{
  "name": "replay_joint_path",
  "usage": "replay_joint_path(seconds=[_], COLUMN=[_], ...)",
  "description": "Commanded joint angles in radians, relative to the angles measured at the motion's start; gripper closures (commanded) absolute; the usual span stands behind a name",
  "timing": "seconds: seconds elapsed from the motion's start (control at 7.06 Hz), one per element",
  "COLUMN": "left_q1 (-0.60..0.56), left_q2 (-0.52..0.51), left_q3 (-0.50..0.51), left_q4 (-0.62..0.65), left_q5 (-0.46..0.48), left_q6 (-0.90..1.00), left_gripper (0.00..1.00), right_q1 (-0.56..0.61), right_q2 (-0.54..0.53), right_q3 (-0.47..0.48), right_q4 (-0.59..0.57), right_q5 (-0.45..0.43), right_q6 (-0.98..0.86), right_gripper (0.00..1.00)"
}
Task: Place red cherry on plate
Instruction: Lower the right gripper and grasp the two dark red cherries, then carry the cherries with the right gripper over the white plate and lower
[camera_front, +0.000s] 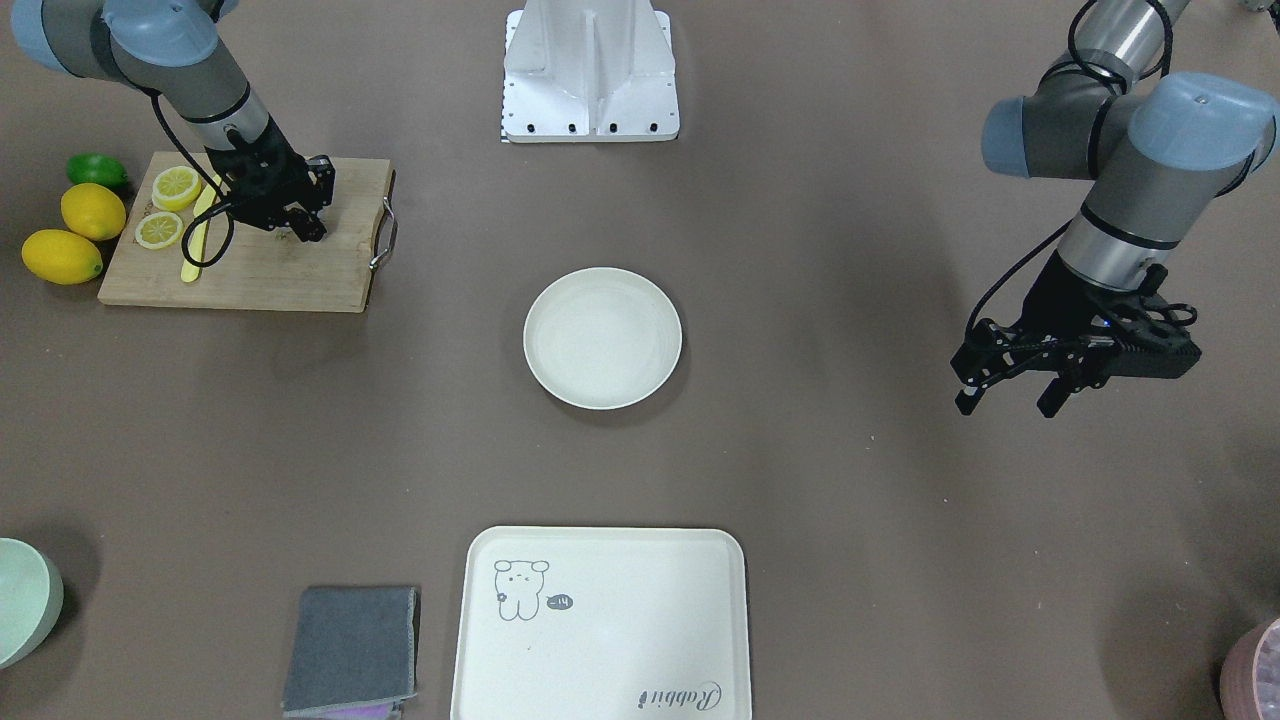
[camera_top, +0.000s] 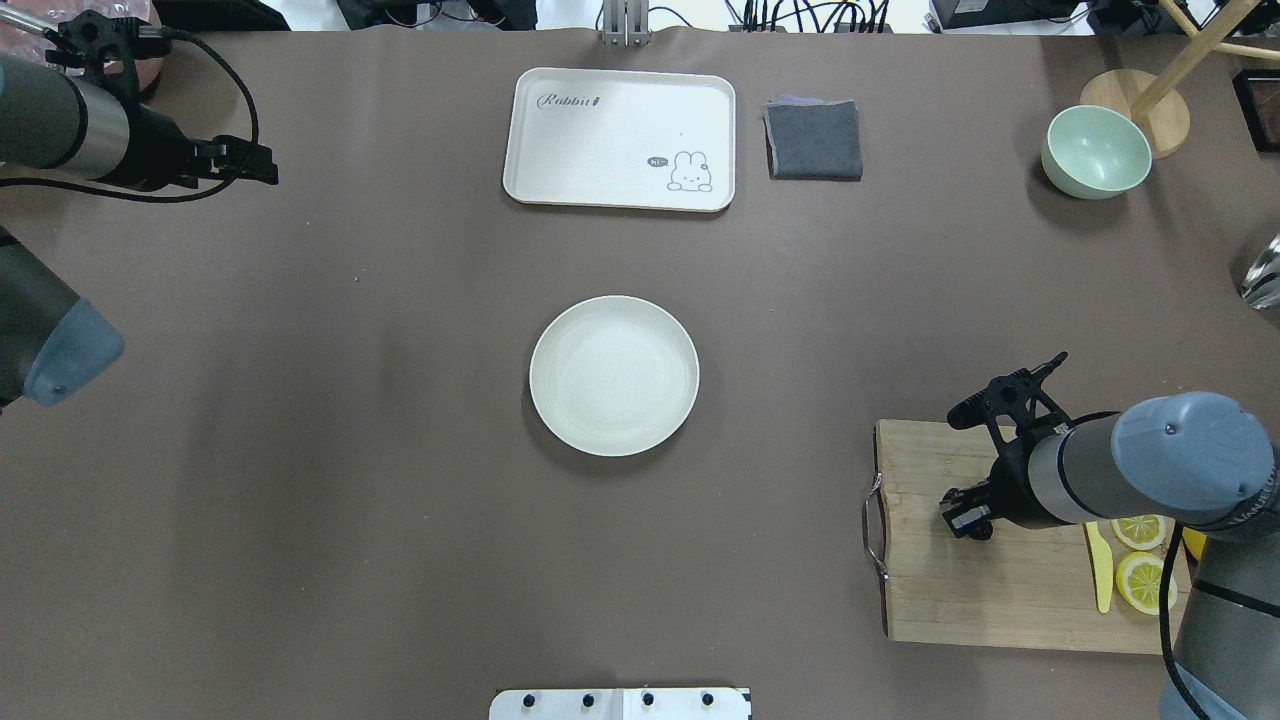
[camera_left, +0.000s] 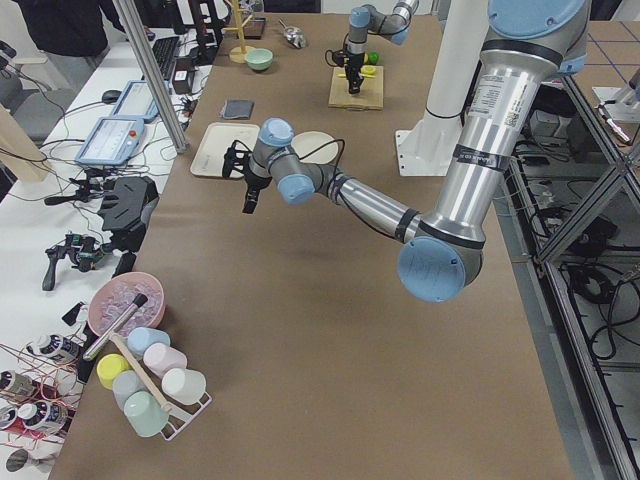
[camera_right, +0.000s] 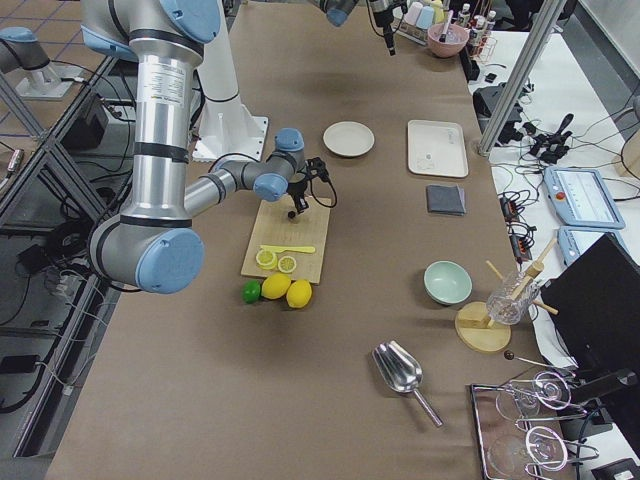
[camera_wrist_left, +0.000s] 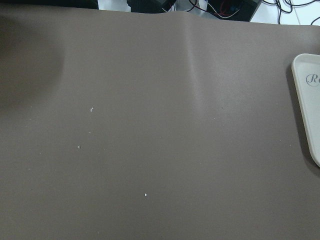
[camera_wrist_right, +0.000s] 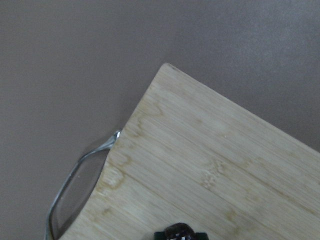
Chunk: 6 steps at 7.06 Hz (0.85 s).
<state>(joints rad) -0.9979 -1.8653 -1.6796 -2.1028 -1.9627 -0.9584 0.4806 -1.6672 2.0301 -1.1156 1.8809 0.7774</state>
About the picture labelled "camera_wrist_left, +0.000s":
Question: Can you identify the cream rectangular tray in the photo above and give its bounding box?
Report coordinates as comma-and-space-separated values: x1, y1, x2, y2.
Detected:
291, 53, 320, 166

